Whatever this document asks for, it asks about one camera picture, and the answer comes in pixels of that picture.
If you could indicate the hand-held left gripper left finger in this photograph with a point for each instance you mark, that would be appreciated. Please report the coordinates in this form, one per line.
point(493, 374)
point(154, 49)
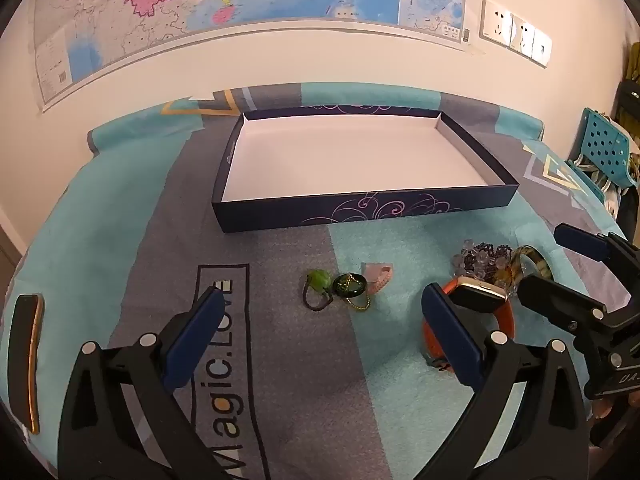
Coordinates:
point(195, 335)

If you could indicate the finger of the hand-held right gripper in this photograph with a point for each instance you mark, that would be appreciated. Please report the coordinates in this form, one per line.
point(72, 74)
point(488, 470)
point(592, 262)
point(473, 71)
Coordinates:
point(580, 241)
point(545, 292)

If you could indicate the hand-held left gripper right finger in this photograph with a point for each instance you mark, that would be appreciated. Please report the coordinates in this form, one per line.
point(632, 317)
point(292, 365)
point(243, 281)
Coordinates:
point(450, 335)

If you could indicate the tortoiseshell bangle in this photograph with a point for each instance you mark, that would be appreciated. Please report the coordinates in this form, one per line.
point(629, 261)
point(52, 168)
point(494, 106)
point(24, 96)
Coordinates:
point(542, 263)

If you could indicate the orange smartwatch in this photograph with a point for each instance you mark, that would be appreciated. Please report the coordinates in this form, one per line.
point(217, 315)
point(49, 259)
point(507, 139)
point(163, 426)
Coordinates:
point(504, 321)

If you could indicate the dark blue shallow box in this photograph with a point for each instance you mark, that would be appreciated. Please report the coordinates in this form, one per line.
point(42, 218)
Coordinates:
point(350, 160)

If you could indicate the person's right hand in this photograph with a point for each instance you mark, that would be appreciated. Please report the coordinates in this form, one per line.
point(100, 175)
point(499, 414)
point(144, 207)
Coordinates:
point(607, 407)

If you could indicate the patterned cloth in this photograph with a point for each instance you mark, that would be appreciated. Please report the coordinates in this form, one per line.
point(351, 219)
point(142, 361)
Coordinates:
point(607, 192)

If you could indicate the blue perforated chair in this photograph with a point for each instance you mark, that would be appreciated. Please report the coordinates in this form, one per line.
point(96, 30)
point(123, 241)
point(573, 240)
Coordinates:
point(602, 145)

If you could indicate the printed blue grey blanket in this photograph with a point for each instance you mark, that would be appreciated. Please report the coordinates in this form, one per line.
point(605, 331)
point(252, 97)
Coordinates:
point(125, 210)

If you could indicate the black bag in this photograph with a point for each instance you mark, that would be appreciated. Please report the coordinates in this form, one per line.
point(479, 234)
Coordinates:
point(630, 100)

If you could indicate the black gold-edged case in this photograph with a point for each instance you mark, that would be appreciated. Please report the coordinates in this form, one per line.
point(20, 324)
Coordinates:
point(20, 360)

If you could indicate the olive garment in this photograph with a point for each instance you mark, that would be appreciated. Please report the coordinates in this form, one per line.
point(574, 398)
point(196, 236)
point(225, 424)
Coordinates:
point(632, 60)

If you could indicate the white wall switch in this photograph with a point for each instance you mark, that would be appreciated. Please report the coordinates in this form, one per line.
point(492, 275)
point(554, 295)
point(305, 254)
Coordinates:
point(541, 46)

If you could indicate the white wall socket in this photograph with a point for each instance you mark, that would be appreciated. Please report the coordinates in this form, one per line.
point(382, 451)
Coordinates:
point(522, 34)
point(495, 22)

